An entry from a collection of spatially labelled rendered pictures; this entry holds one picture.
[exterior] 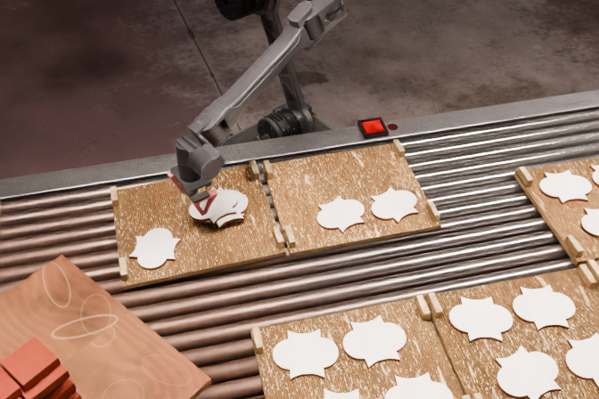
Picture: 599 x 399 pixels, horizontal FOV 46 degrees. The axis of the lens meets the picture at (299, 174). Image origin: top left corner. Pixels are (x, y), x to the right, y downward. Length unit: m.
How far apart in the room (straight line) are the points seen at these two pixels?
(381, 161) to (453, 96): 1.96
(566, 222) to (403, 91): 2.13
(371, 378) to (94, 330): 0.60
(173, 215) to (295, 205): 0.33
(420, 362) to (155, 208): 0.81
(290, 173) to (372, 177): 0.23
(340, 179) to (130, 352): 0.79
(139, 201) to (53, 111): 2.09
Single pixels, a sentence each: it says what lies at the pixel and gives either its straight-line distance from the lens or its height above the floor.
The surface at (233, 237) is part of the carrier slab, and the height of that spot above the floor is 0.94.
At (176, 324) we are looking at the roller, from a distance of 1.71.
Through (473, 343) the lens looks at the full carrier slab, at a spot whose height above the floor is 0.94.
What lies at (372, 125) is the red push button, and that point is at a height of 0.93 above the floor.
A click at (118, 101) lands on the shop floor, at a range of 3.99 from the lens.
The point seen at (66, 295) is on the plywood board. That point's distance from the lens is 1.66.
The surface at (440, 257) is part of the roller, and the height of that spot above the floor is 0.92.
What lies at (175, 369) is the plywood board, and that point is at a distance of 1.49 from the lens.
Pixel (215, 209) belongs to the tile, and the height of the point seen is 0.98.
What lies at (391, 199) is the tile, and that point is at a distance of 1.93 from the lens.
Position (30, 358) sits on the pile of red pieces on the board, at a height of 1.26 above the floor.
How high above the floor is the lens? 2.28
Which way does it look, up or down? 42 degrees down
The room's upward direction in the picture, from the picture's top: straight up
